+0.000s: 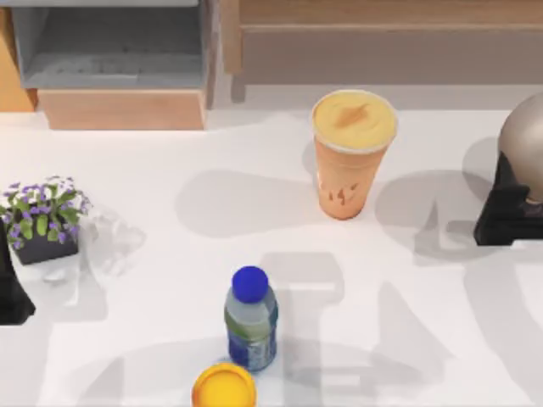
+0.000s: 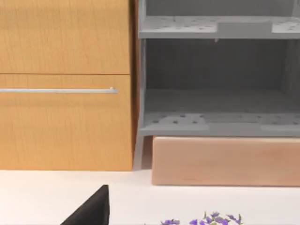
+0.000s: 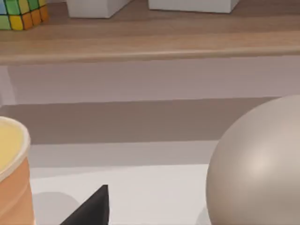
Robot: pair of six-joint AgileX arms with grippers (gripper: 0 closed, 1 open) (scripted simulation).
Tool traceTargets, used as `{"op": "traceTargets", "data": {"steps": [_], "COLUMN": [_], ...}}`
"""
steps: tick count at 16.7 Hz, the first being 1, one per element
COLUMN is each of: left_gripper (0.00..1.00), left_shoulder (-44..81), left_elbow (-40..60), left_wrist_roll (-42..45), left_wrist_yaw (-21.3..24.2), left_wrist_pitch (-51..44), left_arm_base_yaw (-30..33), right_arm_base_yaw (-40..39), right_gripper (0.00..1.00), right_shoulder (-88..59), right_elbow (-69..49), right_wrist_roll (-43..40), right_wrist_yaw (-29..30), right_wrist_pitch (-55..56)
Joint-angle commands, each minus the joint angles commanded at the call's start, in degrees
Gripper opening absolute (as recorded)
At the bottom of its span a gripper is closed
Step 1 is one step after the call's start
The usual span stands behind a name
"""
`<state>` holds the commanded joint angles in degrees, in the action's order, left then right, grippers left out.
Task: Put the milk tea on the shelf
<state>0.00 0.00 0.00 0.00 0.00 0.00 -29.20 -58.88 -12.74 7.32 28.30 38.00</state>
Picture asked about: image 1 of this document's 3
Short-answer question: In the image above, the purple flower plant pot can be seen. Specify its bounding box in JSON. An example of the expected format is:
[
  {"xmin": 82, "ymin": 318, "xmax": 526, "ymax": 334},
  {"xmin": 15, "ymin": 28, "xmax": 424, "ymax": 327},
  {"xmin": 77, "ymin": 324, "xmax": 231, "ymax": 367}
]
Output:
[{"xmin": 0, "ymin": 175, "xmax": 91, "ymax": 266}]

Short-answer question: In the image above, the pale wooden drawer front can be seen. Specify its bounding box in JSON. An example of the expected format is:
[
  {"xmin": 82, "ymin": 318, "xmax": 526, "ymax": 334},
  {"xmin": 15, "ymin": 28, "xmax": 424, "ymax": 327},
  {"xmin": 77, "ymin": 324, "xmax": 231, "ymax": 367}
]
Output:
[{"xmin": 36, "ymin": 87, "xmax": 208, "ymax": 131}]

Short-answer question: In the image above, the orange drink cup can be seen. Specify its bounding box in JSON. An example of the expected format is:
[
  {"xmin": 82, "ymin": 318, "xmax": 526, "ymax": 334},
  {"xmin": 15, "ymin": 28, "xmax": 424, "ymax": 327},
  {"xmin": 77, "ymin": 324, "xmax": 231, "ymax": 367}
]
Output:
[{"xmin": 311, "ymin": 89, "xmax": 399, "ymax": 220}]

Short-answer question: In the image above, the blue capped water bottle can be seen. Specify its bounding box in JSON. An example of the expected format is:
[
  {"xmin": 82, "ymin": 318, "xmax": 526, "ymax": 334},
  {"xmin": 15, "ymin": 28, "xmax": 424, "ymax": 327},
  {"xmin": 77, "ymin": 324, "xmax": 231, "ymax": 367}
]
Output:
[{"xmin": 223, "ymin": 265, "xmax": 280, "ymax": 374}]

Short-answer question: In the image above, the wooden cupboard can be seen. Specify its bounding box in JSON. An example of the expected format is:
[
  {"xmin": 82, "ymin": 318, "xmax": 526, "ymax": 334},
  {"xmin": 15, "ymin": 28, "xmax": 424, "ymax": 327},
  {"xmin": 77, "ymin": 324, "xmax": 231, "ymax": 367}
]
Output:
[{"xmin": 0, "ymin": 6, "xmax": 39, "ymax": 114}]

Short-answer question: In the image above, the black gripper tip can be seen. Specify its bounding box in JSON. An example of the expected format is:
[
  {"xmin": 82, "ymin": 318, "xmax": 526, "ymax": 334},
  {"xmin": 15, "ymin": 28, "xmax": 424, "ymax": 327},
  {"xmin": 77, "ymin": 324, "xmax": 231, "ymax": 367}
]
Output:
[{"xmin": 0, "ymin": 220, "xmax": 36, "ymax": 326}]

